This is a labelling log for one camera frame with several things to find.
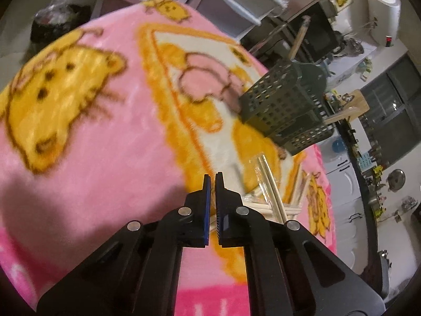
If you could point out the dark window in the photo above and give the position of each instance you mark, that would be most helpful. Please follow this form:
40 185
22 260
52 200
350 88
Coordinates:
394 105

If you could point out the metal kitchen rack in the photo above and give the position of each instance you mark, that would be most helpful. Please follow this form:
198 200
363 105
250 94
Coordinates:
273 39

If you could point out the green perforated utensil basket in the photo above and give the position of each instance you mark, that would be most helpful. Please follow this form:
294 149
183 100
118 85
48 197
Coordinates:
279 105

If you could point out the hanging steel pot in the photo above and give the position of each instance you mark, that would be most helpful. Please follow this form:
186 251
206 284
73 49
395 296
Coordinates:
354 46

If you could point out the light blue plastic drawer unit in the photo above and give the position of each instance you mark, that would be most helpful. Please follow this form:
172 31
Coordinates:
236 6

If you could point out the white water heater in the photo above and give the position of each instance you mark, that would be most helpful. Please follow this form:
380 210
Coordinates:
378 10

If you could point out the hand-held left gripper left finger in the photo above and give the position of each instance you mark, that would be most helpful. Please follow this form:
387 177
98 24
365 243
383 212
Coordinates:
206 204

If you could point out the wooden cutting board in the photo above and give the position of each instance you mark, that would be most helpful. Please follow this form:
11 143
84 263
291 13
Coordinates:
358 102

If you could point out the blue perforated rack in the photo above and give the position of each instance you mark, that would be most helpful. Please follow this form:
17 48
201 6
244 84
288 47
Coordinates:
365 162

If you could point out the black microwave oven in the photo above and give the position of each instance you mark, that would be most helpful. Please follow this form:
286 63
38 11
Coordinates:
320 39

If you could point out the black plastic bag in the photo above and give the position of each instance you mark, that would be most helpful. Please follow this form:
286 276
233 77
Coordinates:
59 19

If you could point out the steel pot lid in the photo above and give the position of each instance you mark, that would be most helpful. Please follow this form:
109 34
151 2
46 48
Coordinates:
396 179

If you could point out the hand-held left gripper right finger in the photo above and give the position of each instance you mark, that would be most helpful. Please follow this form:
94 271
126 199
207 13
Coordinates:
225 223

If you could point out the pink printed blanket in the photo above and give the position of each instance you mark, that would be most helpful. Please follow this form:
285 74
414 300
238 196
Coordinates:
115 138

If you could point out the white kitchen cabinets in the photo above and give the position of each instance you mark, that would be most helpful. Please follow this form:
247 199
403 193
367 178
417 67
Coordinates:
342 187

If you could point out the blue hanging pouch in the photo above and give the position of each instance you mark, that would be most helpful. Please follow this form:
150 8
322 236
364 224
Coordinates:
338 145

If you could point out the brown wooden utensil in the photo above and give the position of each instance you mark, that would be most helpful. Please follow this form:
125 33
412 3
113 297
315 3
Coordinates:
298 39

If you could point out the black kitchen counter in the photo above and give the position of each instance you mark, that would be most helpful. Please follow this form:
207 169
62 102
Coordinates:
365 197

